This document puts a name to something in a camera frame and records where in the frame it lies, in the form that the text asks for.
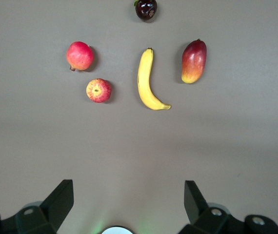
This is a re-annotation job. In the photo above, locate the red yellow striped apple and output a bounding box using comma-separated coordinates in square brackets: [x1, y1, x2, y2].
[85, 78, 112, 103]

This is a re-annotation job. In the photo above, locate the pink red pomegranate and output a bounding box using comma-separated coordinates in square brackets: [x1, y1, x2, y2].
[66, 41, 95, 72]

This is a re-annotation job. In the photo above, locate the red orange mango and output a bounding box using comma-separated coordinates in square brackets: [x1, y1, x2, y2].
[181, 39, 207, 84]

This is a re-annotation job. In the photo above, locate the dark purple mangosteen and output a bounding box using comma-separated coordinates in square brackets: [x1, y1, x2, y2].
[135, 0, 158, 22]

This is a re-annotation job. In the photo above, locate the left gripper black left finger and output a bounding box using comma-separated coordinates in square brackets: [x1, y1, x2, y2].
[16, 179, 74, 234]

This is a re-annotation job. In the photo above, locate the yellow banana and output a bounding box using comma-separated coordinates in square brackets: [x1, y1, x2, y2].
[137, 47, 172, 111]

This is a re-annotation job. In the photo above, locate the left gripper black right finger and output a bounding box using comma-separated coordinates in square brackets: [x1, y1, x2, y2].
[179, 180, 246, 234]

